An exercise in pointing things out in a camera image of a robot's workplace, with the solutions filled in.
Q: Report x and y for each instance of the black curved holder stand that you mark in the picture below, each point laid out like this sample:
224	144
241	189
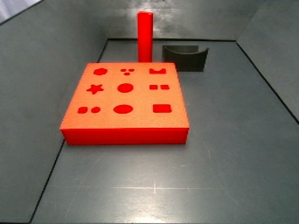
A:
186	56

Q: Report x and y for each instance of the red shape sorting board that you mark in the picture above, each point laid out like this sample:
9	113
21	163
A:
128	103

